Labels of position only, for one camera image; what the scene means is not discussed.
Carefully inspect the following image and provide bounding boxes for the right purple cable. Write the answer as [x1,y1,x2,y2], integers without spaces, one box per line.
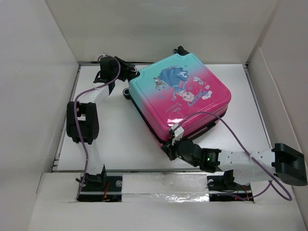
[173,112,293,202]

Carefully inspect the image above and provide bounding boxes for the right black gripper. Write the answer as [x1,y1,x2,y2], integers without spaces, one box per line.
[160,135,199,167]

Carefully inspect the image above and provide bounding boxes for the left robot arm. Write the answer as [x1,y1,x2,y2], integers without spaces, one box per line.
[66,55,138,191]

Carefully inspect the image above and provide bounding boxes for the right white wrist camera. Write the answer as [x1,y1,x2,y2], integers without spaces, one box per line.
[169,124,184,145]

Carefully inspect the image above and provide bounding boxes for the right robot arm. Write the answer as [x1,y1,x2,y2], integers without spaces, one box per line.
[161,141,308,189]

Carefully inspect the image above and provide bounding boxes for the pink and teal suitcase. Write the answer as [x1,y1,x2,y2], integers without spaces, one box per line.
[123,46,231,146]

